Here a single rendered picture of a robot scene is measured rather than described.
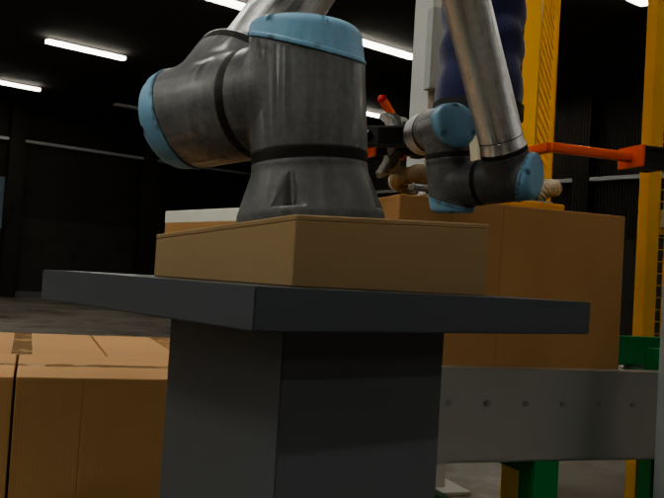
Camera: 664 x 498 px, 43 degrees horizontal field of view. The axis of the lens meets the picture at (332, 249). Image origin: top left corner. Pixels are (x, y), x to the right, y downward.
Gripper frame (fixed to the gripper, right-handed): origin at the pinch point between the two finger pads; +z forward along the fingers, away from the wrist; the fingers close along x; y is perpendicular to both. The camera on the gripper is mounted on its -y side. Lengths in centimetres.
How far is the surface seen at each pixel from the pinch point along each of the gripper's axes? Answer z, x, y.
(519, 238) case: -17.2, -20.4, 29.5
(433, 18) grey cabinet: 91, 64, 56
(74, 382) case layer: -18, -55, -66
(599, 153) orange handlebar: -25, 0, 44
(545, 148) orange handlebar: -24.0, -0.4, 30.8
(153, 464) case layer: -18, -70, -50
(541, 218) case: -17.1, -15.4, 35.3
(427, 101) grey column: 97, 35, 58
